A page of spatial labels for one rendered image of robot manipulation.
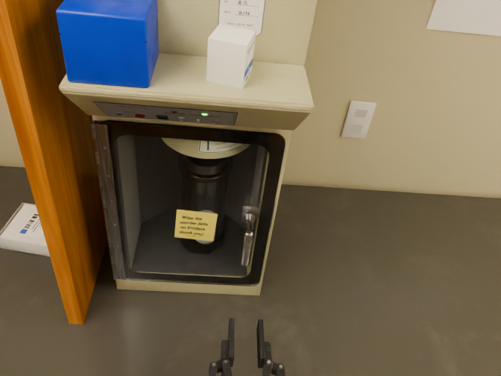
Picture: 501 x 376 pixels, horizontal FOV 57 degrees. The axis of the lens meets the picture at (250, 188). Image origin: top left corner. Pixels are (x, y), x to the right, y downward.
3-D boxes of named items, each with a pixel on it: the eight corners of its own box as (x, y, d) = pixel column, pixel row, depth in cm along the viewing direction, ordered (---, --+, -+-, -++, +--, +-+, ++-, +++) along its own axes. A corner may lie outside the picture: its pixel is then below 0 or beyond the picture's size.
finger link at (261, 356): (260, 358, 70) (265, 358, 70) (258, 318, 75) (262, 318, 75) (257, 368, 72) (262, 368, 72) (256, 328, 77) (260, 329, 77)
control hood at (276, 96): (89, 106, 71) (80, 45, 65) (294, 121, 74) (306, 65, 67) (68, 151, 62) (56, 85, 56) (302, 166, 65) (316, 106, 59)
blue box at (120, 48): (86, 48, 64) (77, -20, 58) (159, 54, 65) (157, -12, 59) (67, 83, 57) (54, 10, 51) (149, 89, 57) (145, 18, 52)
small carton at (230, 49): (216, 66, 64) (218, 23, 60) (251, 72, 64) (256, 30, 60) (206, 81, 60) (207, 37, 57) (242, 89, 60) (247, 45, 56)
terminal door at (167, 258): (118, 277, 98) (96, 118, 72) (259, 283, 101) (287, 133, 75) (117, 280, 98) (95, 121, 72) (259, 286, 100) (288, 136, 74)
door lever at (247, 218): (250, 247, 92) (237, 246, 92) (256, 212, 86) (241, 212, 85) (250, 268, 88) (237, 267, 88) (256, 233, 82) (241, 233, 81)
